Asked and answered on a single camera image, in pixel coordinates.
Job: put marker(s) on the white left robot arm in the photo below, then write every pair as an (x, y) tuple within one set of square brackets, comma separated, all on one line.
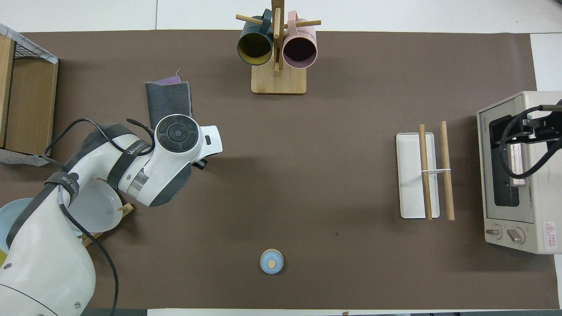
[(44, 263)]

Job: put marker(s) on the dark teal mug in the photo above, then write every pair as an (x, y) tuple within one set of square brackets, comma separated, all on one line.
[(254, 48)]

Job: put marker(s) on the brown table mat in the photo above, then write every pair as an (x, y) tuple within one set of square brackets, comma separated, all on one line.
[(307, 175)]

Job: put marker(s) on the translucent white plate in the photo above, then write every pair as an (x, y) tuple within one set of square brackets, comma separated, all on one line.
[(94, 208)]

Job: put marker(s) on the blue service bell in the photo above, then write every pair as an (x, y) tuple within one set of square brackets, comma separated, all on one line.
[(271, 261)]

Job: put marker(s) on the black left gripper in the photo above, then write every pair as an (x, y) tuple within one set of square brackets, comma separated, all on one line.
[(199, 163)]

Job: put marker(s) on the beige toaster oven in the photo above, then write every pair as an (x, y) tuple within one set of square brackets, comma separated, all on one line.
[(540, 210)]

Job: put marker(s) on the pink mug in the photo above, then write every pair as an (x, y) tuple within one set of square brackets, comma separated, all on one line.
[(300, 50)]

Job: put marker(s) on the wooden plate rack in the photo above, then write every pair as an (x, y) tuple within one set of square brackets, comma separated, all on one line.
[(127, 210)]

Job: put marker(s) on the light blue plate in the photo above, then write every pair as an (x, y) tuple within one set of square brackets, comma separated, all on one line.
[(6, 219)]

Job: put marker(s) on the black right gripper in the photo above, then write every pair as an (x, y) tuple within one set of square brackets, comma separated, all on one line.
[(551, 131)]

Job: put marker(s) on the white towel rack wooden rods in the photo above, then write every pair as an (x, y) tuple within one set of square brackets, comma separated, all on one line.
[(410, 175)]

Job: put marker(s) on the purple and grey towel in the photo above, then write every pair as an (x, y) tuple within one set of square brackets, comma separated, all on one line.
[(169, 98)]

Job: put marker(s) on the wooden mug tree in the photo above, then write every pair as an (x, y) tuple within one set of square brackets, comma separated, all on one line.
[(279, 83)]

